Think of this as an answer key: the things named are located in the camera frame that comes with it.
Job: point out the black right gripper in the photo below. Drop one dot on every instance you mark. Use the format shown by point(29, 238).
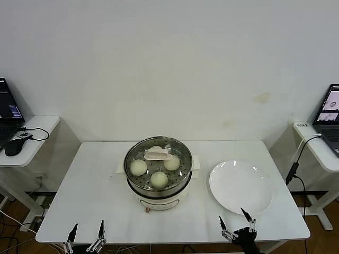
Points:
point(246, 236)

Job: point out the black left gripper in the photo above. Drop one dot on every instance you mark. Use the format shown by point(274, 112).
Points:
point(82, 250)

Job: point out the white steamed baozi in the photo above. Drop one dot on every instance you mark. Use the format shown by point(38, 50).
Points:
point(138, 168)
point(155, 147)
point(159, 180)
point(172, 164)

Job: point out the glass pot lid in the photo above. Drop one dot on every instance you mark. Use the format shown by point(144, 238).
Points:
point(157, 156)

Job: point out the perforated steel steamer basket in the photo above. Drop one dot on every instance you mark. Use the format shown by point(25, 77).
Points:
point(159, 192)

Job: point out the white round plate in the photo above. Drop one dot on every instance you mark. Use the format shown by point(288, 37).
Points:
point(238, 185)

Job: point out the grey floor power strip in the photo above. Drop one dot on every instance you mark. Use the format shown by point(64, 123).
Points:
point(31, 225)

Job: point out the cream electric cooker base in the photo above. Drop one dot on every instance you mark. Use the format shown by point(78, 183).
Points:
point(159, 202)

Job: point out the black computer mouse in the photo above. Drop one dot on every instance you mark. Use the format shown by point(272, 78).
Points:
point(13, 147)

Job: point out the white side desk rounded top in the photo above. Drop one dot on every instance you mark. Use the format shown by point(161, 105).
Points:
point(39, 127)

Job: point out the grey laptop image windows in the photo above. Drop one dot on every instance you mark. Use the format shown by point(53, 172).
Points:
point(331, 105)

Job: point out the black laptop dark screen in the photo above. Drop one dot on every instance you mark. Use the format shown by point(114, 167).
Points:
point(7, 103)

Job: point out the white wall socket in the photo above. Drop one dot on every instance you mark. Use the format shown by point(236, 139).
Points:
point(39, 175)

